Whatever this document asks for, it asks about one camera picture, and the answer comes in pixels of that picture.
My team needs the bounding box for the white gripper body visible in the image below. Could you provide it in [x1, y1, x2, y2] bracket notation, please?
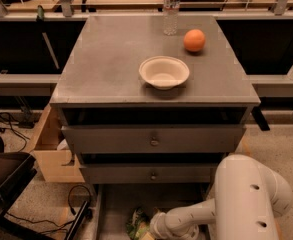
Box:
[150, 211, 200, 240]

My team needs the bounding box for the green jalapeno chip bag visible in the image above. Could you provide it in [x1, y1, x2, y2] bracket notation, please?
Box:
[126, 207, 150, 240]

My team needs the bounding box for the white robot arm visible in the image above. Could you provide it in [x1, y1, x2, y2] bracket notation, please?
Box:
[150, 154, 292, 240]

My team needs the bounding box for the grey open bottom drawer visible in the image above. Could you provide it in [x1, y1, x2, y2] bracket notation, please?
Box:
[92, 183, 211, 240]

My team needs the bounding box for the grey middle drawer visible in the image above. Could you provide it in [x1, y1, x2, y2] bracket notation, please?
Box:
[80, 163, 217, 184]

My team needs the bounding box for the grey top drawer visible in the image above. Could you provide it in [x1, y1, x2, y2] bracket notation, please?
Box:
[62, 125, 245, 154]

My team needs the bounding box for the grey drawer cabinet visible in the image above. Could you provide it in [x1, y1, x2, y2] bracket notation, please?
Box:
[49, 14, 261, 198]

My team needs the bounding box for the black metal stand base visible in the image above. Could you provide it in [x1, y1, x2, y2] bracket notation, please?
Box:
[64, 201, 92, 240]

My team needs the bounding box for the light wooden box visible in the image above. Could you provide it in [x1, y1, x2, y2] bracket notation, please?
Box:
[25, 105, 84, 183]

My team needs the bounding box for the white paper bowl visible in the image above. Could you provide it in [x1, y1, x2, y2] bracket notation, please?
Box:
[139, 56, 190, 90]

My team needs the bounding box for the orange fruit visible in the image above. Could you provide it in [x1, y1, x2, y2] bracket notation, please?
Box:
[183, 29, 206, 52]

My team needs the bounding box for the clear plastic water bottle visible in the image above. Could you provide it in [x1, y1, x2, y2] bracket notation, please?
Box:
[163, 0, 180, 36]

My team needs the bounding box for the black floor cable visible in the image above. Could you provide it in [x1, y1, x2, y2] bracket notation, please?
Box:
[0, 87, 32, 152]

